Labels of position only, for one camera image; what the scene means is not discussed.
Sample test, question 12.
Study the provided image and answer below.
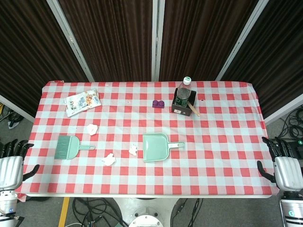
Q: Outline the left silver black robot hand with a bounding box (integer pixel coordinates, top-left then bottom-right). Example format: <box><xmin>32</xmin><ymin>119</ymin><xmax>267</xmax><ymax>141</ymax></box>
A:
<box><xmin>0</xmin><ymin>139</ymin><xmax>40</xmax><ymax>190</ymax></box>

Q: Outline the black cardboard holder box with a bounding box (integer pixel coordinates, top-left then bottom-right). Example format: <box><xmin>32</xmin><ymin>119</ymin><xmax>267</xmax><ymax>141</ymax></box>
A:
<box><xmin>171</xmin><ymin>87</ymin><xmax>197</xmax><ymax>117</ymax></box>

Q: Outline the black floor cable bundle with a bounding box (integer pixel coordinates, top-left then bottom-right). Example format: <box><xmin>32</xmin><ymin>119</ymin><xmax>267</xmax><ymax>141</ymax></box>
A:
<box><xmin>0</xmin><ymin>104</ymin><xmax>24</xmax><ymax>130</ymax></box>
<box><xmin>277</xmin><ymin>106</ymin><xmax>303</xmax><ymax>140</ymax></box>
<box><xmin>71</xmin><ymin>198</ymin><xmax>130</xmax><ymax>227</ymax></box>
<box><xmin>171</xmin><ymin>198</ymin><xmax>210</xmax><ymax>227</ymax></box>

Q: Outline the paper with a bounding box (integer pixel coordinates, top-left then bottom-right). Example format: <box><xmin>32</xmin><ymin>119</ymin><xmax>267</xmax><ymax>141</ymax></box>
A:
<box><xmin>86</xmin><ymin>123</ymin><xmax>98</xmax><ymax>135</ymax></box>
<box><xmin>101</xmin><ymin>153</ymin><xmax>116</xmax><ymax>166</ymax></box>
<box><xmin>128</xmin><ymin>143</ymin><xmax>139</xmax><ymax>156</ymax></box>

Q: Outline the mint green hand brush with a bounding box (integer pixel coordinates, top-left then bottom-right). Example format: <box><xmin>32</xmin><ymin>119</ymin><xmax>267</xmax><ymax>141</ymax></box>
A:
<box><xmin>54</xmin><ymin>135</ymin><xmax>96</xmax><ymax>160</ymax></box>

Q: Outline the wooden stick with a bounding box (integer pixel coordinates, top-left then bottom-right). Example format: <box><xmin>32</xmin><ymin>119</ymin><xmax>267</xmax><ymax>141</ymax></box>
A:
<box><xmin>187</xmin><ymin>101</ymin><xmax>201</xmax><ymax>117</ymax></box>

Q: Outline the dark brown curtain panel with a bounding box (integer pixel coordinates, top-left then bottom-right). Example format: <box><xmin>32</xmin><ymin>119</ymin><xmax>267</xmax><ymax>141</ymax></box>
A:
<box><xmin>222</xmin><ymin>0</ymin><xmax>303</xmax><ymax>118</ymax></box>
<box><xmin>159</xmin><ymin>0</ymin><xmax>261</xmax><ymax>81</ymax></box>
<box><xmin>58</xmin><ymin>0</ymin><xmax>156</xmax><ymax>83</ymax></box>
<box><xmin>0</xmin><ymin>0</ymin><xmax>89</xmax><ymax>117</ymax></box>

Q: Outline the yellow floor tape strip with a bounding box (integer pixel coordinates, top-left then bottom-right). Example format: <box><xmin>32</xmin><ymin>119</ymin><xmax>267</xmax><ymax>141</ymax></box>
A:
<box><xmin>58</xmin><ymin>197</ymin><xmax>71</xmax><ymax>227</ymax></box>

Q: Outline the mint green dustpan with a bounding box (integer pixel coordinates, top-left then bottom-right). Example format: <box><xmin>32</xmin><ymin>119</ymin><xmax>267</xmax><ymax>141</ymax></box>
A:
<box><xmin>142</xmin><ymin>132</ymin><xmax>185</xmax><ymax>163</ymax></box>

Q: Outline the aluminium partition bottom rail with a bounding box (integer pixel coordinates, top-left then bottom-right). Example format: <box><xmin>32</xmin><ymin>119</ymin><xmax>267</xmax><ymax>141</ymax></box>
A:
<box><xmin>264</xmin><ymin>93</ymin><xmax>303</xmax><ymax>125</ymax></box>
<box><xmin>0</xmin><ymin>94</ymin><xmax>36</xmax><ymax>123</ymax></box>

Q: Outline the red white checkered tablecloth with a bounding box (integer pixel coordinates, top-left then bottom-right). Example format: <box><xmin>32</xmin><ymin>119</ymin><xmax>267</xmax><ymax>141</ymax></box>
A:
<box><xmin>18</xmin><ymin>80</ymin><xmax>282</xmax><ymax>199</ymax></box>

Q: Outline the printed snack packet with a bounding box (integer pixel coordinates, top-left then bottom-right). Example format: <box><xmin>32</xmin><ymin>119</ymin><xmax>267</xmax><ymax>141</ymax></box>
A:
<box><xmin>64</xmin><ymin>88</ymin><xmax>102</xmax><ymax>118</ymax></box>

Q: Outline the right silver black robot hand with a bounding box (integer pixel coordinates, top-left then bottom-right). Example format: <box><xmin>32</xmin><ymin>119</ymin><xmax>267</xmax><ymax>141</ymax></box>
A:
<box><xmin>257</xmin><ymin>136</ymin><xmax>303</xmax><ymax>190</ymax></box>

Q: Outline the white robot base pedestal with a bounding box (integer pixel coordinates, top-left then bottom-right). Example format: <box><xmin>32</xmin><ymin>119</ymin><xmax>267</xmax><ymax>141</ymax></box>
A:
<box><xmin>113</xmin><ymin>197</ymin><xmax>180</xmax><ymax>227</ymax></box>

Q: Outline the aluminium partition post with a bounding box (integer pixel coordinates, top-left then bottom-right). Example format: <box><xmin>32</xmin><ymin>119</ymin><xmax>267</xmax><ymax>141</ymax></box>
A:
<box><xmin>151</xmin><ymin>0</ymin><xmax>166</xmax><ymax>82</ymax></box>
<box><xmin>215</xmin><ymin>0</ymin><xmax>270</xmax><ymax>81</ymax></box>
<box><xmin>46</xmin><ymin>0</ymin><xmax>95</xmax><ymax>83</ymax></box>

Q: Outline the clear plastic water bottle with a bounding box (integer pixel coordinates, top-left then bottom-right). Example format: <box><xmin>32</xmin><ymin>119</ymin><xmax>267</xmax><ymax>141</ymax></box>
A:
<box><xmin>175</xmin><ymin>76</ymin><xmax>192</xmax><ymax>108</ymax></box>

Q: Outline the purple toy block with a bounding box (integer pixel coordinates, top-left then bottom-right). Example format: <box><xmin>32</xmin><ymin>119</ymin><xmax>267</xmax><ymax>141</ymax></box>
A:
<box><xmin>152</xmin><ymin>99</ymin><xmax>166</xmax><ymax>109</ymax></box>

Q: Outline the black power strip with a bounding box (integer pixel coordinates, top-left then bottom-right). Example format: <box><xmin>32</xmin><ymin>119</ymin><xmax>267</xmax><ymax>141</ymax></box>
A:
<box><xmin>284</xmin><ymin>138</ymin><xmax>303</xmax><ymax>154</ymax></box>

